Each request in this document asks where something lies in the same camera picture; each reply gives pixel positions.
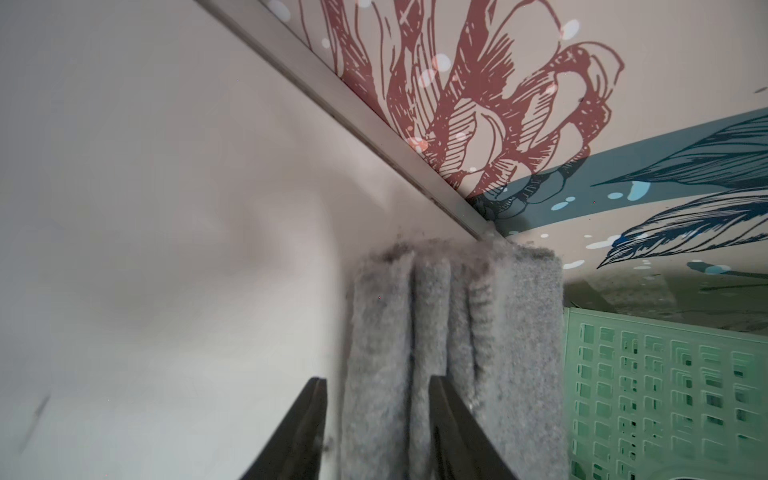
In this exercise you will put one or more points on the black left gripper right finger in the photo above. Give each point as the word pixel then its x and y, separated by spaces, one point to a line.
pixel 460 449

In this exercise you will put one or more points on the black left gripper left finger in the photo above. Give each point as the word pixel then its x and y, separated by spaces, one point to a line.
pixel 295 449

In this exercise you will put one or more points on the grey scarf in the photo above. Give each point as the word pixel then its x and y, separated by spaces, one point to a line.
pixel 488 317

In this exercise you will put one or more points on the mint green file organizer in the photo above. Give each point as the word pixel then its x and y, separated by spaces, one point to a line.
pixel 650 399

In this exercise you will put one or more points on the aluminium frame rail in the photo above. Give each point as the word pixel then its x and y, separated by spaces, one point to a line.
pixel 265 34

